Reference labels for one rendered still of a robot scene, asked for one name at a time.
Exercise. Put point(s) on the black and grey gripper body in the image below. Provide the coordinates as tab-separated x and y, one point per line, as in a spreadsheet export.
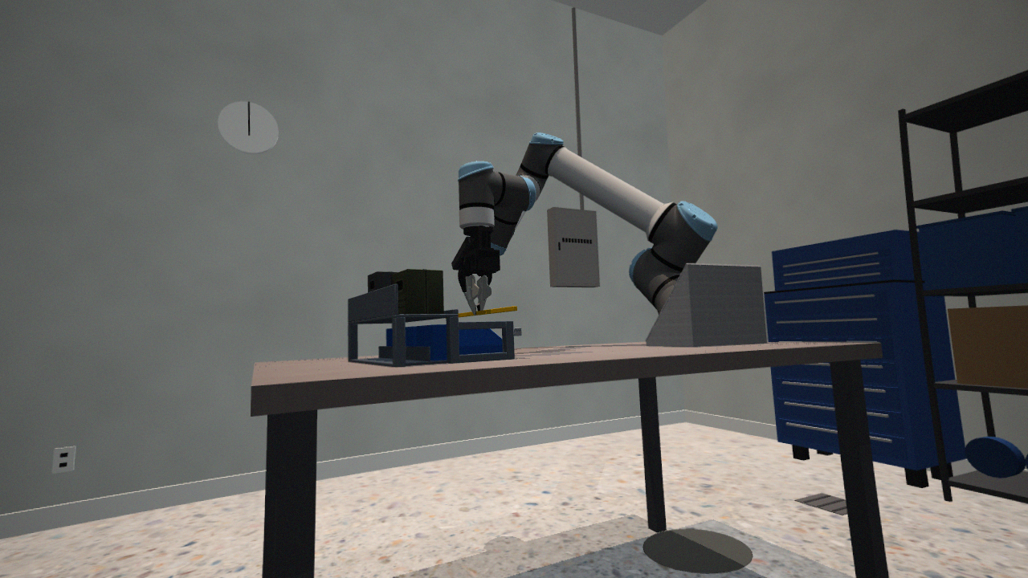
484	259

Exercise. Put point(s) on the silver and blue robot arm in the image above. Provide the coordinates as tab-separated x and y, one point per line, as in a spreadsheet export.
680	235

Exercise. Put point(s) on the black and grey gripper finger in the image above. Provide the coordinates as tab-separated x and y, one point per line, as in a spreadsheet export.
469	288
484	289

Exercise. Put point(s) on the yellow bar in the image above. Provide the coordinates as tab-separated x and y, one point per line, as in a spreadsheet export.
490	311

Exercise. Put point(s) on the grey metal shelf rack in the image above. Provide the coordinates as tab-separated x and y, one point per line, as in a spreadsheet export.
383	304

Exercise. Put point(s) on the olive green case with orange latches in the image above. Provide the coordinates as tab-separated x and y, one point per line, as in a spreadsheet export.
419	291

